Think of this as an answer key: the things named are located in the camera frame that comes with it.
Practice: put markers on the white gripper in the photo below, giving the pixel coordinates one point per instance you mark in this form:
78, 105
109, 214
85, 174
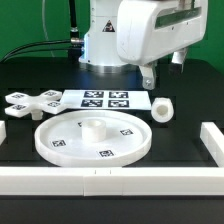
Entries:
150, 29

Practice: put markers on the white round table top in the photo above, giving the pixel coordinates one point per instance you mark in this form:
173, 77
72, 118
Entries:
93, 138

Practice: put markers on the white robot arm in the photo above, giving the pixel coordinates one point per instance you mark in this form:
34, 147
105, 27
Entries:
100, 42

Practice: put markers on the white right fence bar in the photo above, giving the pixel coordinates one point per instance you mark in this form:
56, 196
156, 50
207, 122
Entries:
213, 139

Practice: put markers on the white fence bar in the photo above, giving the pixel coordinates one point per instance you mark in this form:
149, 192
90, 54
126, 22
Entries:
213, 139
2, 132
111, 181

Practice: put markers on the white marker tag sheet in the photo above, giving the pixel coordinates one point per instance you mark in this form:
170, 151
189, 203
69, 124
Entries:
106, 99

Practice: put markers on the white cross-shaped table base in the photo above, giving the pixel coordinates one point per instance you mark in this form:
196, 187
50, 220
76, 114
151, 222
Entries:
22, 104

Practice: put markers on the white front fence bar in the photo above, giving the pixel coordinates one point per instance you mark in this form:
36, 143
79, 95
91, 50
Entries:
111, 181

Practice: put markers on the white left fence bar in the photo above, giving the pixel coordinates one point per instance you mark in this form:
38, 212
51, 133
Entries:
2, 132

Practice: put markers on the black vertical cable connector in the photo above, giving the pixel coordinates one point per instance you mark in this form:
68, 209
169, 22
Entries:
74, 32

